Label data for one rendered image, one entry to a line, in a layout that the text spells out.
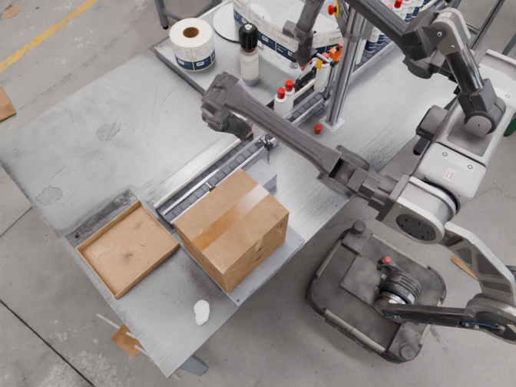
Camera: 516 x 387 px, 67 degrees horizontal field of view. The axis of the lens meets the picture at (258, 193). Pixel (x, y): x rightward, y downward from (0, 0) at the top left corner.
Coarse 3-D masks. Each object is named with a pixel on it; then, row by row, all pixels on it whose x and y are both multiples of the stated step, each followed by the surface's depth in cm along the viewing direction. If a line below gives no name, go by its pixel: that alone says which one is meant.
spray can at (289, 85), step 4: (288, 80) 160; (288, 84) 158; (292, 84) 158; (288, 88) 160; (292, 88) 160; (288, 92) 161; (292, 92) 162; (288, 96) 162; (292, 96) 163; (288, 100) 164; (292, 100) 165; (288, 104) 167; (292, 104) 168; (288, 108) 169; (292, 108) 171
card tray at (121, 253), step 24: (120, 216) 156; (144, 216) 159; (96, 240) 154; (120, 240) 154; (144, 240) 154; (168, 240) 154; (96, 264) 149; (120, 264) 149; (144, 264) 149; (120, 288) 145
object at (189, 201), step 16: (304, 96) 182; (320, 96) 182; (304, 112) 178; (240, 144) 169; (256, 144) 169; (224, 160) 166; (240, 160) 166; (224, 176) 162; (160, 208) 155; (176, 208) 155
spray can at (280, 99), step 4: (280, 88) 157; (284, 88) 158; (280, 92) 156; (284, 92) 157; (276, 96) 160; (280, 96) 158; (284, 96) 159; (276, 100) 160; (280, 100) 160; (284, 100) 160; (276, 104) 162; (280, 104) 161; (284, 104) 162; (276, 108) 164; (280, 108) 163; (284, 108) 164; (276, 112) 166; (280, 112) 165; (284, 112) 166
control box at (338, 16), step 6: (336, 0) 142; (336, 6) 142; (336, 12) 143; (348, 12) 132; (336, 18) 145; (342, 18) 138; (348, 18) 133; (342, 24) 139; (366, 24) 135; (342, 30) 140; (366, 30) 138; (342, 36) 141; (366, 36) 140
